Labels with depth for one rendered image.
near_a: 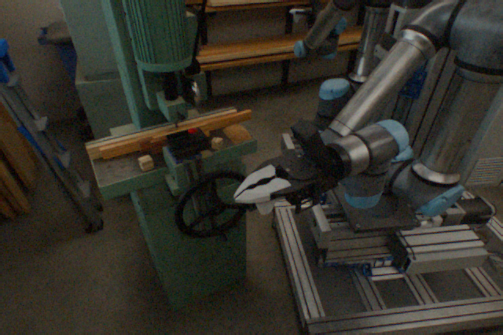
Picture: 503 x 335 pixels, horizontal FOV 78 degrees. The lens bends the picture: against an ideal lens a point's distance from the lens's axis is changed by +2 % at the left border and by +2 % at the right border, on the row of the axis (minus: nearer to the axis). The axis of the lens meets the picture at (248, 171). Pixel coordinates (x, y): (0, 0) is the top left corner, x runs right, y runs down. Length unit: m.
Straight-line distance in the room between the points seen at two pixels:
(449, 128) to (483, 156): 0.54
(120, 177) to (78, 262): 1.12
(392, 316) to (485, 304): 0.44
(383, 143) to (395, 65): 0.23
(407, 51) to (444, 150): 0.25
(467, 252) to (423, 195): 0.37
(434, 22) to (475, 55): 0.11
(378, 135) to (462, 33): 0.28
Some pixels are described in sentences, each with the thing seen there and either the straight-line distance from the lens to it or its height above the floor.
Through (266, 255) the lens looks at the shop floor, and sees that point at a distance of 1.95.
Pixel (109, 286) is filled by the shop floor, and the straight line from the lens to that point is 1.98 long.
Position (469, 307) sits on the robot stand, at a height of 0.23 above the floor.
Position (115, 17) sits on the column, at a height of 1.32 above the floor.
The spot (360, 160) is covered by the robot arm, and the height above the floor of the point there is 1.23.
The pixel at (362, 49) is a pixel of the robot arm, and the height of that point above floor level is 1.18.
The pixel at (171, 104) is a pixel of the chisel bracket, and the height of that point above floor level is 1.07.
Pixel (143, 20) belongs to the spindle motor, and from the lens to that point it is 1.05.
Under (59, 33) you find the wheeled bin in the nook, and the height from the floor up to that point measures 0.95.
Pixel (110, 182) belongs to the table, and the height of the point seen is 0.90.
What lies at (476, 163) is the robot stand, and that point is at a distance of 1.38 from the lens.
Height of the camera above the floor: 1.56
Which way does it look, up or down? 38 degrees down
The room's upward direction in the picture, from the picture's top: straight up
